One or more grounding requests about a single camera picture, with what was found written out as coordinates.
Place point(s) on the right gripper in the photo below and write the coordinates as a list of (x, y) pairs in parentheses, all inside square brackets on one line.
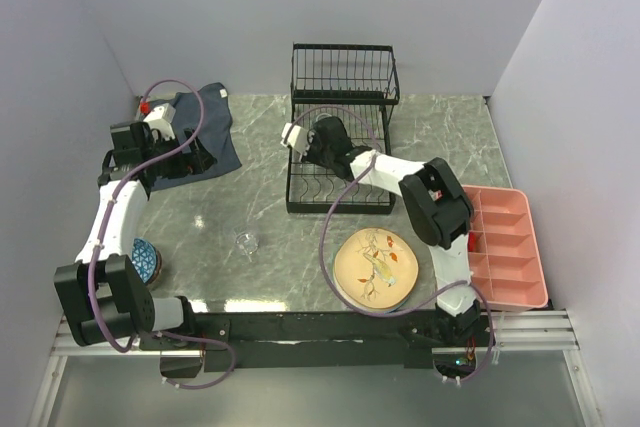
[(313, 140)]

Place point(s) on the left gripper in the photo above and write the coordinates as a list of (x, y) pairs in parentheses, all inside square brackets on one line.
[(198, 160)]

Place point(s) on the clear glass cup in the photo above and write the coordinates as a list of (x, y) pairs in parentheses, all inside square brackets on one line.
[(247, 241)]

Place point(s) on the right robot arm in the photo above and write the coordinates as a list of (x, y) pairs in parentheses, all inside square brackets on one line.
[(439, 211)]

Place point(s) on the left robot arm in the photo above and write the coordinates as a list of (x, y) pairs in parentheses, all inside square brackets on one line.
[(102, 295)]

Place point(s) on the dark blue cloth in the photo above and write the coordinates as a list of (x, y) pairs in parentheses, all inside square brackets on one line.
[(215, 135)]

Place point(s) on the blue patterned bowl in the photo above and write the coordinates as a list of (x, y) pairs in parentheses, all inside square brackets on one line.
[(146, 260)]

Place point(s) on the beige bird pattern plate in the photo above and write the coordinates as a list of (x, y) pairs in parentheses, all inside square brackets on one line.
[(375, 270)]

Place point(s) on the light blue plate underneath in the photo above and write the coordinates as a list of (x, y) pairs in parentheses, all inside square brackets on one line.
[(364, 288)]

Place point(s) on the red item in tray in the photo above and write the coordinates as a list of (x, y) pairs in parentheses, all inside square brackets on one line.
[(472, 242)]

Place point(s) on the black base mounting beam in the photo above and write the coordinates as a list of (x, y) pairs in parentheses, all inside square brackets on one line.
[(217, 356)]

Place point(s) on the pink compartment tray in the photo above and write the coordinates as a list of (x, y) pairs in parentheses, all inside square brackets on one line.
[(506, 265)]

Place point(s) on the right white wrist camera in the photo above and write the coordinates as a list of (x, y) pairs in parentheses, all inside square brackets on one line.
[(297, 138)]

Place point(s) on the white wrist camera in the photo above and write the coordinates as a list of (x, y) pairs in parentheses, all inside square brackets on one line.
[(297, 138), (159, 119)]

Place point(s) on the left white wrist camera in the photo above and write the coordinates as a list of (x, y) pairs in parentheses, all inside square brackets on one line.
[(159, 119)]

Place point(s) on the black wire dish rack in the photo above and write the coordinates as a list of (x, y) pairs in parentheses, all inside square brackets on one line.
[(344, 95)]

